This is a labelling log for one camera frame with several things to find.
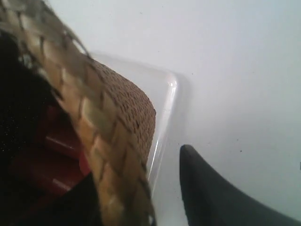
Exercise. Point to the brown woven wicker basket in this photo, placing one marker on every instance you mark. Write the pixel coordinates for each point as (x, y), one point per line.
(113, 118)

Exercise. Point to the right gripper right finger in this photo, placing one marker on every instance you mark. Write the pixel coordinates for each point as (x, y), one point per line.
(211, 200)

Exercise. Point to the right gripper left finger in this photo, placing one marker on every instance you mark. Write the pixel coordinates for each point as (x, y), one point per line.
(78, 207)

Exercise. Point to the white plastic tray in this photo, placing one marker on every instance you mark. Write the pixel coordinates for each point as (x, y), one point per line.
(163, 87)

